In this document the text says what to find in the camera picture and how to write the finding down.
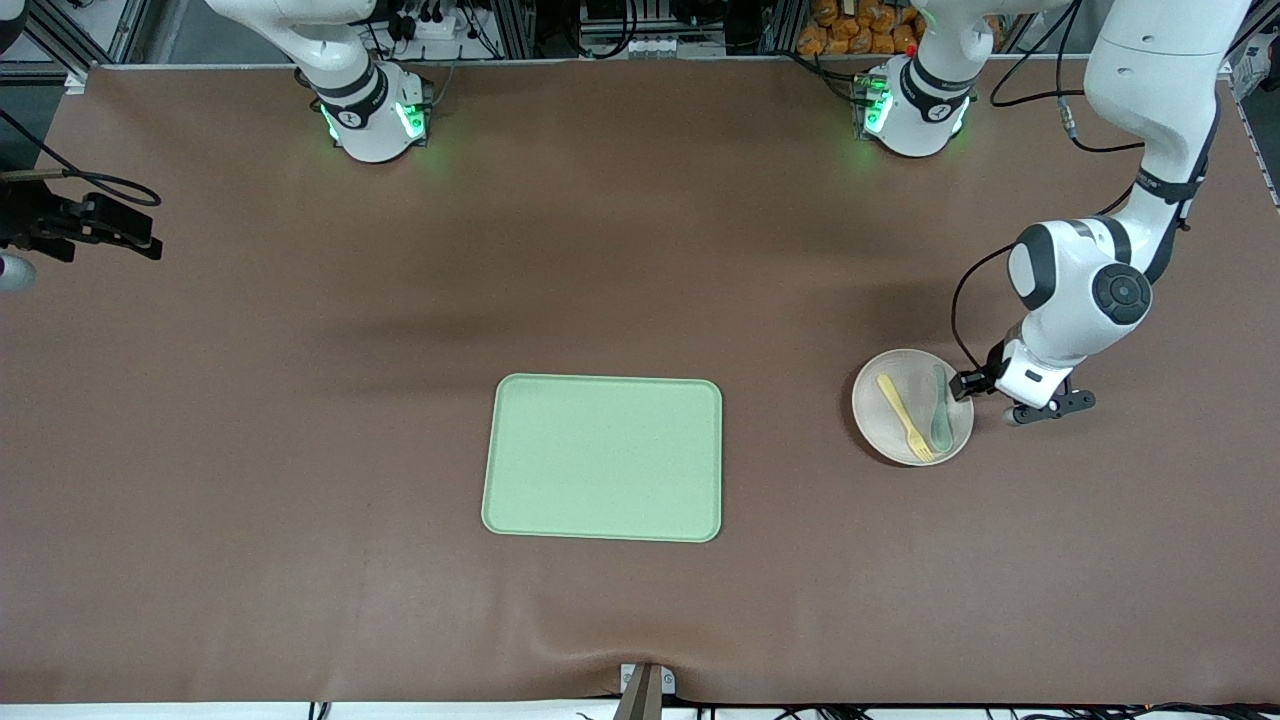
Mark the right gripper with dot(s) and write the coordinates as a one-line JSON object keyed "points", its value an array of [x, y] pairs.
{"points": [[28, 219]]}

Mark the mint green rectangular tray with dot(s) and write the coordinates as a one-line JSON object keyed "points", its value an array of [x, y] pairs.
{"points": [[600, 460]]}

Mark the yellow plastic fork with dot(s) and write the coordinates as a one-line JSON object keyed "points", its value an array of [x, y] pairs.
{"points": [[905, 418]]}

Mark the round beige plate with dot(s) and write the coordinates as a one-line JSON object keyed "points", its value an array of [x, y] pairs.
{"points": [[900, 440]]}

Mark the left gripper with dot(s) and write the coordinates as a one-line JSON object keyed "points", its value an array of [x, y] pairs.
{"points": [[993, 364]]}

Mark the aluminium frame post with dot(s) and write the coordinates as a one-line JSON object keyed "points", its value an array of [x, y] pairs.
{"points": [[512, 25]]}

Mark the white power strip with plugs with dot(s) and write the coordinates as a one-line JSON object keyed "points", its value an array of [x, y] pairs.
{"points": [[430, 25]]}

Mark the metal table edge bracket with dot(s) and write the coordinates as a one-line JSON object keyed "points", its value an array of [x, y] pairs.
{"points": [[645, 695]]}

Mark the brown table mat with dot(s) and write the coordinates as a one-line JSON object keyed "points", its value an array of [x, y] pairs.
{"points": [[300, 450]]}

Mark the bag of orange items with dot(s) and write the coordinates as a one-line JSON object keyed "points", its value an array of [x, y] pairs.
{"points": [[850, 30]]}

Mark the white socket bar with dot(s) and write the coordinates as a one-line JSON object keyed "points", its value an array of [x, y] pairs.
{"points": [[650, 47]]}

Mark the teal green plastic spoon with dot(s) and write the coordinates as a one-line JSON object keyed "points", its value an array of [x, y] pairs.
{"points": [[941, 420]]}

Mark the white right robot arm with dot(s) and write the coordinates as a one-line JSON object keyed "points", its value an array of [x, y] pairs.
{"points": [[370, 110]]}

